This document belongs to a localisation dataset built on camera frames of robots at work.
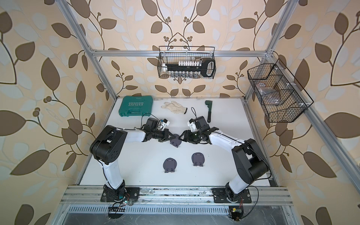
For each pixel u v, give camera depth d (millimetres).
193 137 792
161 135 864
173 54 912
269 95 696
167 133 876
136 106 1083
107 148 519
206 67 843
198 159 873
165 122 914
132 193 743
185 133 797
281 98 737
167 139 873
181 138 845
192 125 842
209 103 1155
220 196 735
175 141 915
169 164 848
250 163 450
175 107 1143
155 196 753
